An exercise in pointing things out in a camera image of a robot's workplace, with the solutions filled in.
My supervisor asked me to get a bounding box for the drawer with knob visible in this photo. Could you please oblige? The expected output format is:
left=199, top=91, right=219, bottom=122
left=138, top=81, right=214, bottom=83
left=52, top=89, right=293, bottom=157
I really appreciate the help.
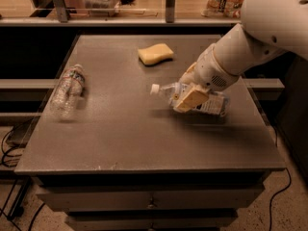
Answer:
left=65, top=209, right=238, bottom=231
left=37, top=184, right=265, bottom=213

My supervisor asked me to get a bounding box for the yellow sponge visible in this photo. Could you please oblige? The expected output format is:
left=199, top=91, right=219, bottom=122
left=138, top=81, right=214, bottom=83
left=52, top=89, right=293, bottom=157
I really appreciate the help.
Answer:
left=138, top=43, right=174, bottom=65

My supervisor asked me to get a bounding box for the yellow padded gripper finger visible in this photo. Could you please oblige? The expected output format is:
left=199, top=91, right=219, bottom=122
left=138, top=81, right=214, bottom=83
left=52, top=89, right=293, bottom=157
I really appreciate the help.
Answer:
left=173, top=84, right=210, bottom=113
left=179, top=63, right=196, bottom=85

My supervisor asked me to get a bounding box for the lower drawer with knob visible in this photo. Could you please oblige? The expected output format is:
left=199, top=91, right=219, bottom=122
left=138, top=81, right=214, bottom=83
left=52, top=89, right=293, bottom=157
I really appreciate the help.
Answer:
left=65, top=209, right=238, bottom=231

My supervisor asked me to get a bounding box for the black cables left floor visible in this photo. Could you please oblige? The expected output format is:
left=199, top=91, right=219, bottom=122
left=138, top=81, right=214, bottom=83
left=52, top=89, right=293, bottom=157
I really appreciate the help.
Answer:
left=0, top=118, right=46, bottom=231

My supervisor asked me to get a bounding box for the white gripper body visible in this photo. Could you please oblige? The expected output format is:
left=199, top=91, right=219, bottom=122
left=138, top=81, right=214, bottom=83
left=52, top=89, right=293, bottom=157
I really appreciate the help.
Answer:
left=193, top=43, right=239, bottom=91

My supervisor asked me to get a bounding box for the metal shelf rail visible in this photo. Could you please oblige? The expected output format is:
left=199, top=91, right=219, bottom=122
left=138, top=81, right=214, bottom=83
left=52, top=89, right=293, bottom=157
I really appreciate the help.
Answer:
left=0, top=0, right=240, bottom=27

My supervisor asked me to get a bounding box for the grey drawer cabinet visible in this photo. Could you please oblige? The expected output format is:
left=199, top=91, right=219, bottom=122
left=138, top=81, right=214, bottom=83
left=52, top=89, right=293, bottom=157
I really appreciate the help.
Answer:
left=13, top=33, right=287, bottom=231

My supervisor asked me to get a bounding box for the upper drawer with knob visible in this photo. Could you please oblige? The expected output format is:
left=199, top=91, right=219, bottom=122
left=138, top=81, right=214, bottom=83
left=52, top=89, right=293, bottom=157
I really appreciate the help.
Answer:
left=37, top=184, right=265, bottom=213

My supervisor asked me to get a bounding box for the crumpled clear plastic bottle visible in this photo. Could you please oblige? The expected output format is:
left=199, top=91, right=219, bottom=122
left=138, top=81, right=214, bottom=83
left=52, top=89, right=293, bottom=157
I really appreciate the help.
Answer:
left=49, top=64, right=86, bottom=121

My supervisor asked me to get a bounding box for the clear plastic container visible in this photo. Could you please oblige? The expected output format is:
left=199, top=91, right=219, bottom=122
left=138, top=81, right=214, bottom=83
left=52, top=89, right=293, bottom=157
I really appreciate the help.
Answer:
left=83, top=0, right=119, bottom=16

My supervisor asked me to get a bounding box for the black cable right floor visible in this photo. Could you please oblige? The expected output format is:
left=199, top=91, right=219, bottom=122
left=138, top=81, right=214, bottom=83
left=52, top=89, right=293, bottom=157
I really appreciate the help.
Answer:
left=268, top=137, right=293, bottom=231

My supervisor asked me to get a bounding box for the clear bottle with white cap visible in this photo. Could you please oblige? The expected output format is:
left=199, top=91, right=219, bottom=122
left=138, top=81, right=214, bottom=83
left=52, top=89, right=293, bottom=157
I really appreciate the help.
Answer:
left=150, top=82, right=229, bottom=116

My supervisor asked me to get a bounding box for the printed snack bag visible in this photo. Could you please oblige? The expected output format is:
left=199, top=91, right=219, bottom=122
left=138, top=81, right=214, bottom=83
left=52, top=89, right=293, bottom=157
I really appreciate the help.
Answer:
left=202, top=0, right=244, bottom=18

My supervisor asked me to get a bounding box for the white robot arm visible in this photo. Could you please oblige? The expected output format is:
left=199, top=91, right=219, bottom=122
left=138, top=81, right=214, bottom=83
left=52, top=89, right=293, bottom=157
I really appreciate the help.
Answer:
left=173, top=0, right=308, bottom=113

